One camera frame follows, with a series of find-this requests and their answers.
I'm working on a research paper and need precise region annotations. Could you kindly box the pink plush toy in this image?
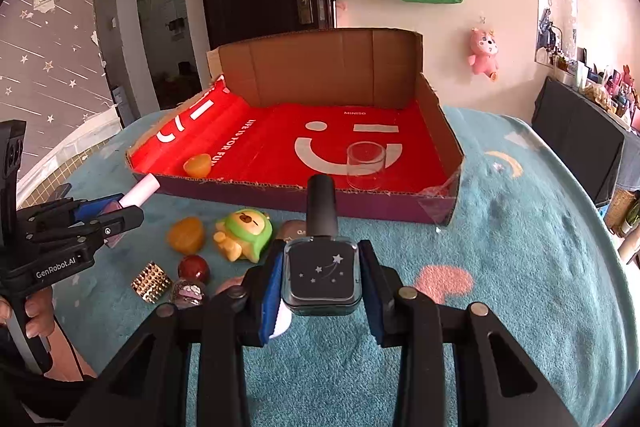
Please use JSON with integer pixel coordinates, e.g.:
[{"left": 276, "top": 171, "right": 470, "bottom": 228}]
[{"left": 468, "top": 27, "right": 501, "bottom": 82}]

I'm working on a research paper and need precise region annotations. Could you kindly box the person's left hand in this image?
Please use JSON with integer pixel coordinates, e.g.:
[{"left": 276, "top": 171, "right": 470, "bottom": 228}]
[{"left": 0, "top": 287, "right": 56, "bottom": 340}]

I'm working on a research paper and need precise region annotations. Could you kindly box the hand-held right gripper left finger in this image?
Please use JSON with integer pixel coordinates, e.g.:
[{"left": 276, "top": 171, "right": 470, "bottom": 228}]
[{"left": 65, "top": 239, "right": 296, "bottom": 427}]

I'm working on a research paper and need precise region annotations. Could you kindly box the black nail polish bottle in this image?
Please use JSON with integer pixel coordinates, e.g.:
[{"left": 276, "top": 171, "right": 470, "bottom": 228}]
[{"left": 281, "top": 174, "right": 362, "bottom": 317}]

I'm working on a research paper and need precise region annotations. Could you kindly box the teal fluffy blanket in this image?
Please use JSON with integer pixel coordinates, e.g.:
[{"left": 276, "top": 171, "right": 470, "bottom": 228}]
[{"left": 50, "top": 104, "right": 631, "bottom": 427}]

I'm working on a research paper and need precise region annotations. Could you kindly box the clear glass cup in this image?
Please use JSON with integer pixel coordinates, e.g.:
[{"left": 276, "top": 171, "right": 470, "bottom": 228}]
[{"left": 346, "top": 142, "right": 388, "bottom": 190}]

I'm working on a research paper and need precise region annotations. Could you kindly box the small grey fridge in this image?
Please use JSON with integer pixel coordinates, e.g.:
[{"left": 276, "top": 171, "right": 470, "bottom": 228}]
[{"left": 111, "top": 86, "right": 135, "bottom": 128}]

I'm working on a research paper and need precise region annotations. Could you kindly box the row of cosmetic bottles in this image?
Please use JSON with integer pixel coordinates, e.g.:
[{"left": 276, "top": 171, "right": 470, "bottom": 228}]
[{"left": 547, "top": 47, "right": 640, "bottom": 132}]

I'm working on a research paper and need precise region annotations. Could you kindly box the wicker basket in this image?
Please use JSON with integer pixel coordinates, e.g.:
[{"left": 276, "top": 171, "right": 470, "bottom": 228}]
[{"left": 605, "top": 187, "right": 640, "bottom": 233}]

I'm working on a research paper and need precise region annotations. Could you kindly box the pink nail polish bottle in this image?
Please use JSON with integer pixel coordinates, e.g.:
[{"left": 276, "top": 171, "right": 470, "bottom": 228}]
[{"left": 100, "top": 173, "right": 161, "bottom": 249}]

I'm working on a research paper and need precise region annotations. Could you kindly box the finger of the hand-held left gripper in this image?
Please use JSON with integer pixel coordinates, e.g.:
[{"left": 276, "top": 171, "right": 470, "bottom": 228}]
[
  {"left": 17, "top": 193, "right": 126, "bottom": 228},
  {"left": 25, "top": 206, "right": 146, "bottom": 253}
]

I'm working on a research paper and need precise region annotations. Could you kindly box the gold studded cube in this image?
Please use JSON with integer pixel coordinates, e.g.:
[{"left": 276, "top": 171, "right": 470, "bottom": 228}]
[{"left": 131, "top": 262, "right": 173, "bottom": 304}]

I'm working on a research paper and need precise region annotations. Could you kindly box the brown compact case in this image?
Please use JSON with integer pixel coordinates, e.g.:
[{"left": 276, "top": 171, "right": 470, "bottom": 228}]
[{"left": 275, "top": 219, "right": 308, "bottom": 243}]

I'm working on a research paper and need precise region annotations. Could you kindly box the cardboard box with red lining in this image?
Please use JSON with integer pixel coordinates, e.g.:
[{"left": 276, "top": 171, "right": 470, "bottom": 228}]
[{"left": 125, "top": 28, "right": 466, "bottom": 226}]

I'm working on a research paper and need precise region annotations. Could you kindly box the white round compact case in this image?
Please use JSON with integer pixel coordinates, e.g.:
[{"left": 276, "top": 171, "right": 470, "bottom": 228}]
[{"left": 267, "top": 297, "right": 293, "bottom": 340}]

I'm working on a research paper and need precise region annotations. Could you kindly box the person's dark clothing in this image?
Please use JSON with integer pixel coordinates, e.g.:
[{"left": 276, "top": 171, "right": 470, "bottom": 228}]
[{"left": 0, "top": 327, "right": 101, "bottom": 427}]

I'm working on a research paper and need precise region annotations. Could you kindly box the orange round jelly toy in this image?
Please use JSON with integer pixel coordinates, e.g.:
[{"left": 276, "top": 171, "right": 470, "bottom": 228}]
[
  {"left": 182, "top": 153, "right": 215, "bottom": 178},
  {"left": 167, "top": 217, "right": 206, "bottom": 255}
]

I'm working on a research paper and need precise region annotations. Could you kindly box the green cartoon figure toy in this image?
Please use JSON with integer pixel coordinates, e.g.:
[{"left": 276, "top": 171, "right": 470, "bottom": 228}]
[{"left": 213, "top": 208, "right": 274, "bottom": 264}]

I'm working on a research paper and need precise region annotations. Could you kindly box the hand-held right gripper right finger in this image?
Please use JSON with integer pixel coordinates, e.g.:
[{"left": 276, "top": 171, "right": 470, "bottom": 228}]
[{"left": 357, "top": 239, "right": 576, "bottom": 427}]

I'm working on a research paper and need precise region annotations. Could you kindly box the small bottle with red cap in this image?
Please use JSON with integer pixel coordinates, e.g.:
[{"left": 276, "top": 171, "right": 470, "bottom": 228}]
[{"left": 171, "top": 255, "right": 211, "bottom": 310}]

